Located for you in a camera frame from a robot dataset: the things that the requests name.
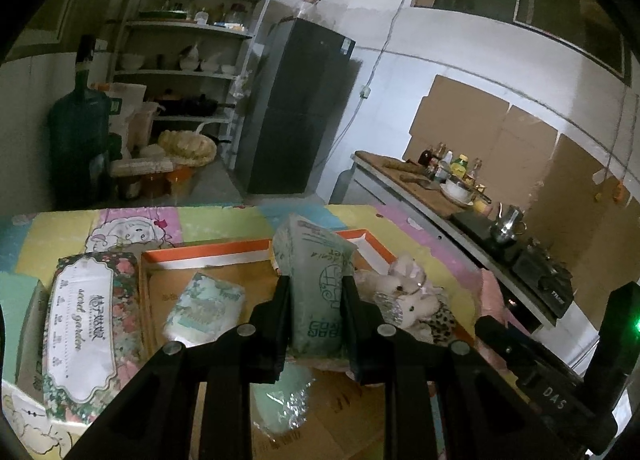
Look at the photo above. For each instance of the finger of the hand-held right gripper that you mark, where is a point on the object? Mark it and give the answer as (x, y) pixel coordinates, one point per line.
(505, 347)

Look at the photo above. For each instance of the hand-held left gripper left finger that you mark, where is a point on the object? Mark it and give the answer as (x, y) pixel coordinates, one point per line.
(267, 340)

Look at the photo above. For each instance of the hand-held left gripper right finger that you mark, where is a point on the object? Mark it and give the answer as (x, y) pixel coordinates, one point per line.
(365, 340)

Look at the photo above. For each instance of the white plush toy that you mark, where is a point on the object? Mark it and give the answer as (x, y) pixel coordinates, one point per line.
(417, 307)

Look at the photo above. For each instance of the pale pink bunny plush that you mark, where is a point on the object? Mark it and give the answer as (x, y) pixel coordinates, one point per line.
(395, 280)

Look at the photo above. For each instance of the leopard print plush toy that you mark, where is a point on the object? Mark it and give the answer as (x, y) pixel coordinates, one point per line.
(440, 325)

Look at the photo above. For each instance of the pale green printed bag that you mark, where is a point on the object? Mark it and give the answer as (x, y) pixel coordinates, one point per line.
(315, 290)

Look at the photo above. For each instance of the small floral tissue pack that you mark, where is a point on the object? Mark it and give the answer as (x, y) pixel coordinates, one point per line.
(205, 310)

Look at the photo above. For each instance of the cardboard box with orange rim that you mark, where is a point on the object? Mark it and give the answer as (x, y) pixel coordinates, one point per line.
(160, 300)

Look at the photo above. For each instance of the black gas stove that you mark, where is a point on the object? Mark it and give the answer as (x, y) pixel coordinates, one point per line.
(545, 280)

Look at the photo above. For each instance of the metal kettle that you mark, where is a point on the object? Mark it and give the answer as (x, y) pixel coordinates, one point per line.
(506, 225)

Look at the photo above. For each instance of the black cooktop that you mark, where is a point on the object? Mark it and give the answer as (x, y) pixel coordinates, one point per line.
(475, 227)

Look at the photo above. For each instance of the grey gas cylinder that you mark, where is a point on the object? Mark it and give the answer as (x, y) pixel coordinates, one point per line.
(341, 185)

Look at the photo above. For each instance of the white bowl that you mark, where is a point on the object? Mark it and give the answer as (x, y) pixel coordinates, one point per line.
(456, 190)

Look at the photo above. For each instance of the wooden cutting board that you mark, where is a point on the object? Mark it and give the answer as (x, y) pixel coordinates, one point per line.
(390, 170)

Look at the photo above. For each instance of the crumpled floral white cloth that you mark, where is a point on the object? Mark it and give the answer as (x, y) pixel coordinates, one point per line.
(85, 330)

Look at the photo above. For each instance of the orange plastic basin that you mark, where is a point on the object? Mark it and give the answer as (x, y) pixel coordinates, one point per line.
(180, 178)

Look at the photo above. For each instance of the row of condiment bottles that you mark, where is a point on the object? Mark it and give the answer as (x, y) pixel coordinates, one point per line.
(452, 165)

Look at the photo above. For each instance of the yellow woven basket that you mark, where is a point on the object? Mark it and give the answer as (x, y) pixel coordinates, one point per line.
(187, 148)

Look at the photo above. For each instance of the dark grey refrigerator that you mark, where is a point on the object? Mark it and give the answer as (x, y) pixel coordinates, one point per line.
(295, 110)

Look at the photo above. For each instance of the black frying pan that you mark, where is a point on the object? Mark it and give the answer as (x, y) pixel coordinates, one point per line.
(195, 104)

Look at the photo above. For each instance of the white sack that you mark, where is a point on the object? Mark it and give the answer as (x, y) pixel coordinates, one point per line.
(127, 110)

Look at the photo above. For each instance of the white metal shelf rack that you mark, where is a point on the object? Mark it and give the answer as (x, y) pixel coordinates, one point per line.
(250, 65)

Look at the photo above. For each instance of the blue water jug with pump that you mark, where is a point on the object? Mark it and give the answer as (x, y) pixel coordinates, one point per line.
(75, 140)

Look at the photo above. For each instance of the row of white bowls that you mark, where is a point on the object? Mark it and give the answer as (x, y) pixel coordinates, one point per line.
(132, 63)

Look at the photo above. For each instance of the glass jar with red lid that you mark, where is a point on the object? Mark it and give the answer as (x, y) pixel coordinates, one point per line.
(307, 8)

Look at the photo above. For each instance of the cardboard wall sheet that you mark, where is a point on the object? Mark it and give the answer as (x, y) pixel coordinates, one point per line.
(500, 150)

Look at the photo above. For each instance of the wall power outlet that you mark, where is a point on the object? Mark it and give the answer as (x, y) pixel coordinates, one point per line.
(365, 92)

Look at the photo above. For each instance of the glass door wall cabinet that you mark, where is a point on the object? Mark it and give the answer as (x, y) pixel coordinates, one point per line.
(80, 5)

